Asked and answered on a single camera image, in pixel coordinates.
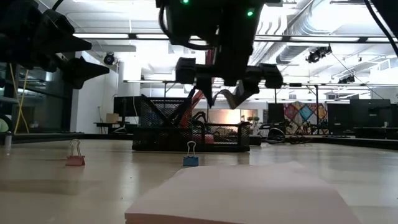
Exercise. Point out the black ceiling spotlight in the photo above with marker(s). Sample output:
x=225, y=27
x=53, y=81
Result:
x=346, y=79
x=317, y=55

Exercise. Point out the large black monitor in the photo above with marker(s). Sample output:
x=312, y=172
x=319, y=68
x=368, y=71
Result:
x=370, y=113
x=338, y=115

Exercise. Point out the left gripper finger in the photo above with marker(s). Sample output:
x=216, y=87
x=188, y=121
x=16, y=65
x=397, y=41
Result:
x=65, y=39
x=82, y=70

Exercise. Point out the cardboard box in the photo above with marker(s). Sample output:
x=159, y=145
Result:
x=112, y=118

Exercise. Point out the black mesh desk organizer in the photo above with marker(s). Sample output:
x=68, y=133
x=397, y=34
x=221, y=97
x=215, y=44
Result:
x=217, y=143

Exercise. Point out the round black ceiling fixture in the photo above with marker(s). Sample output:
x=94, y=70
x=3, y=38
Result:
x=109, y=58

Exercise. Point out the tall black screen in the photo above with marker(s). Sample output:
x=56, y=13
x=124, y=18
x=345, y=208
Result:
x=276, y=112

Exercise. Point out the small black monitor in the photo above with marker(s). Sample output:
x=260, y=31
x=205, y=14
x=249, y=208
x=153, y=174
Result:
x=126, y=105

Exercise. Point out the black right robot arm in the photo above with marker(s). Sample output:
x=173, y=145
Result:
x=388, y=9

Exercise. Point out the black aluminium table frame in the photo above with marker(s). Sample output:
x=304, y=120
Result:
x=46, y=136

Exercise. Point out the black pen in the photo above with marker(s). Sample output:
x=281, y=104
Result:
x=184, y=107
x=155, y=109

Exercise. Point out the blue binder clip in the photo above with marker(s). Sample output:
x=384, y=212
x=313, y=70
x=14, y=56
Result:
x=190, y=161

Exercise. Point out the colourful patchwork quilt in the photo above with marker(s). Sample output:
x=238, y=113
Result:
x=306, y=116

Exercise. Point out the pink sticky note pad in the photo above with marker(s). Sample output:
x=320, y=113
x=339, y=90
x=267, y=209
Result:
x=242, y=196

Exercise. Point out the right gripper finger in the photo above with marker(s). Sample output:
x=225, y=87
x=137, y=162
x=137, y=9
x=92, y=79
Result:
x=247, y=88
x=206, y=88

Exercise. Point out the white plastic foot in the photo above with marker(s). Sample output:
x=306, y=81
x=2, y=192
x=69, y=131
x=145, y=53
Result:
x=7, y=140

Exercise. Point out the pink binder clip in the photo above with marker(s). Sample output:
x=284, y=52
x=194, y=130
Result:
x=75, y=160

